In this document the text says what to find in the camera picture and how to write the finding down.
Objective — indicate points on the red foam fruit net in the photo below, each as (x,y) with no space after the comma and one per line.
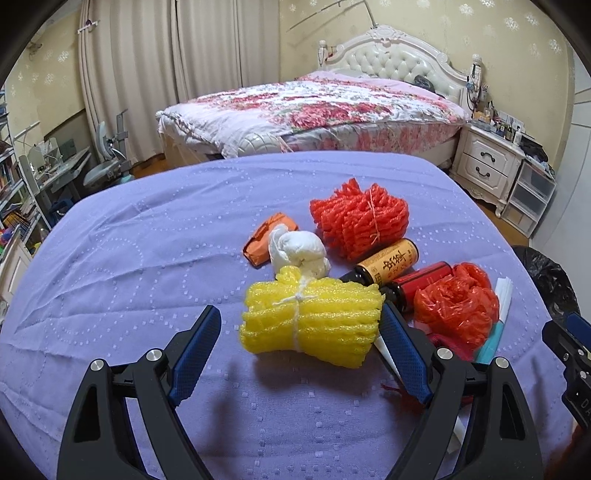
(355,217)

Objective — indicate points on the group of small bottles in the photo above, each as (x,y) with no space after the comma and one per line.
(498,122)

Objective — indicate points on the red label dark bottle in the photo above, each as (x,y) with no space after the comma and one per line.
(418,281)

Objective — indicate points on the grey study desk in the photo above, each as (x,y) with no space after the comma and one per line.
(60,170)

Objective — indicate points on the purple quilted cloth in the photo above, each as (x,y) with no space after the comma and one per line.
(161,258)

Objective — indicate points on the black trash bag bin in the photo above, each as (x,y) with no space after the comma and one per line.
(549,281)

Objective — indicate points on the black bag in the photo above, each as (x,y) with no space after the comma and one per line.
(538,152)

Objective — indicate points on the floral quilt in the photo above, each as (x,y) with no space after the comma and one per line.
(323,101)

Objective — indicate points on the white nightstand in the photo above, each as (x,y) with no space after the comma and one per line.
(485,157)

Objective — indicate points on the grey desk chair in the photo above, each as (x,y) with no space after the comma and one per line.
(108,166)

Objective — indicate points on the orange paper packet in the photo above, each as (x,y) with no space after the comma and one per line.
(258,247)

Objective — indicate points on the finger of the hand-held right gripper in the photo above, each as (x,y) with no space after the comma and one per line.
(558,339)
(579,323)

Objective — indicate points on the bookshelf with books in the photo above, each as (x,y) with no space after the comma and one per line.
(14,184)

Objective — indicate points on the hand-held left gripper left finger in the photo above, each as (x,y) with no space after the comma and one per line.
(194,355)

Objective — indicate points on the red plastic bag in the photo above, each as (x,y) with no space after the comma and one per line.
(452,304)

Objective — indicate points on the white paper stick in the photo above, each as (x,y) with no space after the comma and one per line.
(385,353)

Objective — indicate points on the white knotted plastic bag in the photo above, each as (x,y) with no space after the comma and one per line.
(300,251)

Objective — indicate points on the plastic drawer unit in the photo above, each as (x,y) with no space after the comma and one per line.
(526,198)

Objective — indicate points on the bed with floral quilt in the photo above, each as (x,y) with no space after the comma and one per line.
(397,57)

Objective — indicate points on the white paper strip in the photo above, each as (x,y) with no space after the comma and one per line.
(504,295)

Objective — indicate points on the yellow label dark bottle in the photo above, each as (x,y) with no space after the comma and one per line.
(388,263)

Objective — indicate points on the beige curtain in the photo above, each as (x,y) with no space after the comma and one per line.
(138,69)

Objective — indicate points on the yellow foam fruit net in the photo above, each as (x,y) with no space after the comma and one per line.
(314,318)

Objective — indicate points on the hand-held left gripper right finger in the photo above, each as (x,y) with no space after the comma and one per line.
(406,355)

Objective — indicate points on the dark clothing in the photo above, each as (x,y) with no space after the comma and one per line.
(427,83)

